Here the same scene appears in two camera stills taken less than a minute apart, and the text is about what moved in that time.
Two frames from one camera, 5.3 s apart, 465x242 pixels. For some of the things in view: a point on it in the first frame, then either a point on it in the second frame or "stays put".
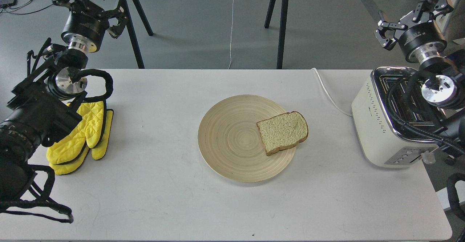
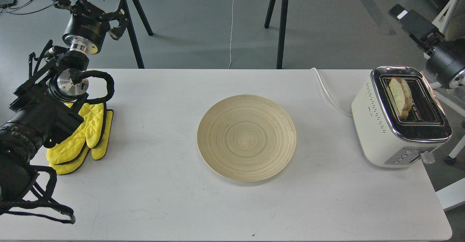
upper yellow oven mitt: [88, 132] stays put
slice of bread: [283, 131] -> [402, 96]
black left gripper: [87, 23] stays put
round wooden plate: [230, 144] stays put
